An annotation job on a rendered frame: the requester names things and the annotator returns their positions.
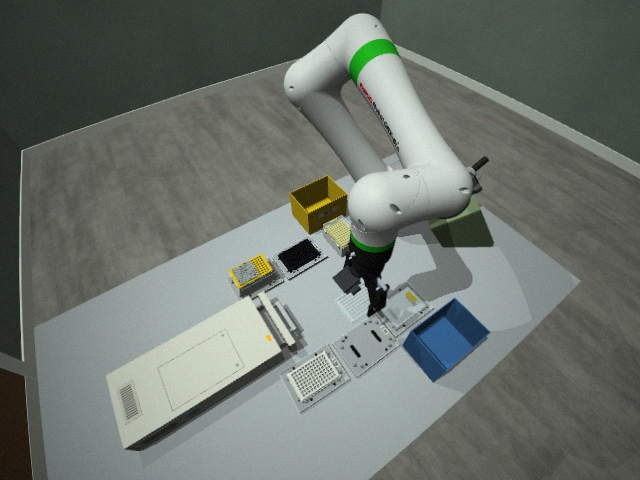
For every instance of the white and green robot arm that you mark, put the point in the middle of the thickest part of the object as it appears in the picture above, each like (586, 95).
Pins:
(431, 182)

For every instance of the yellow waste bin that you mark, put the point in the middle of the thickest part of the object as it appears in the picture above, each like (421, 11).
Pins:
(318, 203)

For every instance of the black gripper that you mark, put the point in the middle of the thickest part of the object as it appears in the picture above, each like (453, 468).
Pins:
(371, 275)

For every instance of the blue open-top bin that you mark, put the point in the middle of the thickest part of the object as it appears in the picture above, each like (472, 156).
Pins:
(447, 335)

